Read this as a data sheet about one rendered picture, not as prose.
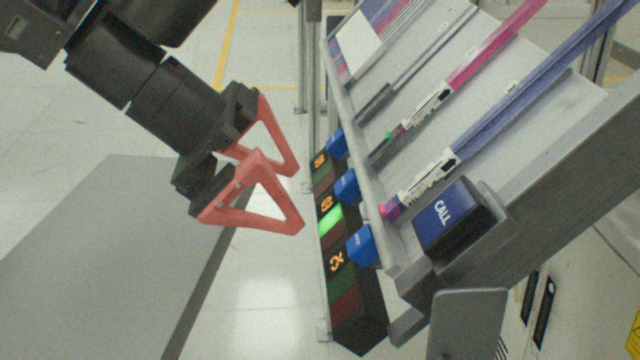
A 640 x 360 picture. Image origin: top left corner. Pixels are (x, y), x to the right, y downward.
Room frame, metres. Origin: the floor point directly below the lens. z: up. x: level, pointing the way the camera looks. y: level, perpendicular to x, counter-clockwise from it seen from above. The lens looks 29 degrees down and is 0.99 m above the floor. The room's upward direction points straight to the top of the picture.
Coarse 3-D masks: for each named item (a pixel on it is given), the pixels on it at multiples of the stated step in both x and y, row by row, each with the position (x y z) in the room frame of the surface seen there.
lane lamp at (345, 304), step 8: (352, 288) 0.40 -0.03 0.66; (344, 296) 0.40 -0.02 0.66; (352, 296) 0.39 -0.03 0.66; (336, 304) 0.40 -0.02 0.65; (344, 304) 0.39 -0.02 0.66; (352, 304) 0.38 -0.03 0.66; (360, 304) 0.37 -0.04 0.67; (336, 312) 0.39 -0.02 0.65; (344, 312) 0.38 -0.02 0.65; (336, 320) 0.38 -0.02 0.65
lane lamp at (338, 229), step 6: (336, 222) 0.51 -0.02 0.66; (342, 222) 0.50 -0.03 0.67; (330, 228) 0.51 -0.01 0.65; (336, 228) 0.50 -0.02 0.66; (342, 228) 0.49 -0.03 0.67; (324, 234) 0.51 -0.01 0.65; (330, 234) 0.50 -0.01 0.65; (336, 234) 0.49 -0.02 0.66; (342, 234) 0.48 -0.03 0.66; (324, 240) 0.50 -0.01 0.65; (330, 240) 0.49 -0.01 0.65; (336, 240) 0.48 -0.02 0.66; (324, 246) 0.49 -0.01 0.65; (330, 246) 0.48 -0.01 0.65; (324, 252) 0.48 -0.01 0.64
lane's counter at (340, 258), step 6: (336, 252) 0.47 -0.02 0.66; (342, 252) 0.46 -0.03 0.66; (330, 258) 0.46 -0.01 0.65; (336, 258) 0.46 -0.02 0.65; (342, 258) 0.45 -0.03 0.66; (348, 258) 0.44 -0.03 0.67; (330, 264) 0.46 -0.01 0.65; (336, 264) 0.45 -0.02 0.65; (342, 264) 0.44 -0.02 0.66; (330, 270) 0.45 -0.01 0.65; (336, 270) 0.44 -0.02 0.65; (330, 276) 0.44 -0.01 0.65
